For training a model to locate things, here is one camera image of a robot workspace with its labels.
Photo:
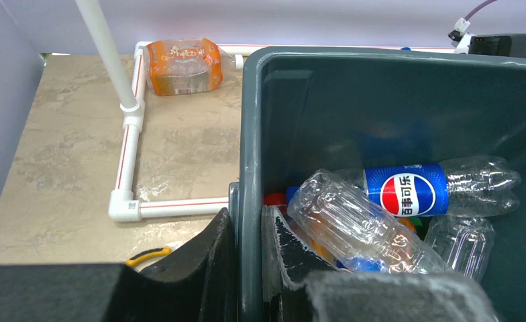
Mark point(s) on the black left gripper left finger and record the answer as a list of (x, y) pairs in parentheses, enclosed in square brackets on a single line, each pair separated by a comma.
[(197, 282)]

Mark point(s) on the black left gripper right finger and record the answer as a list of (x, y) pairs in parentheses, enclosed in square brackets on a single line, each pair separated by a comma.
[(298, 285)]

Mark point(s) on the clear bottle white cap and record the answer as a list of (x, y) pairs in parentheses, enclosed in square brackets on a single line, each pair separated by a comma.
[(357, 231)]

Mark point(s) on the clear bottle red cap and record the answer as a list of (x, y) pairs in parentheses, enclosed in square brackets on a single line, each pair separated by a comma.
[(276, 199)]

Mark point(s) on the dark green plastic bin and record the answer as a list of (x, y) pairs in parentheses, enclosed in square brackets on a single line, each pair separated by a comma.
[(310, 108)]

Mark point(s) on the clear Pepsi bottle blue cap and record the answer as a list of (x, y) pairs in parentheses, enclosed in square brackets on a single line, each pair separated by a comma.
[(475, 186)]

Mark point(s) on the clear bottle blue label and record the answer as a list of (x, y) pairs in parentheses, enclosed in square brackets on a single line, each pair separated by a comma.
[(464, 243)]

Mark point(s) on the yellow black pliers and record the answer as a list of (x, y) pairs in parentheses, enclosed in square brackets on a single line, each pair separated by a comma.
[(147, 255)]

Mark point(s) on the orange label bottle far corner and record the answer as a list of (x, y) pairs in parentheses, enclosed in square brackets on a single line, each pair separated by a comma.
[(184, 67)]

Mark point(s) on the white PVC pipe frame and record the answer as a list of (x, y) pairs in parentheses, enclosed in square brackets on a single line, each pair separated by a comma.
[(123, 205)]

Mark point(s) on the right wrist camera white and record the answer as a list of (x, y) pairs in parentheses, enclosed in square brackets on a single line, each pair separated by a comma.
[(506, 45)]

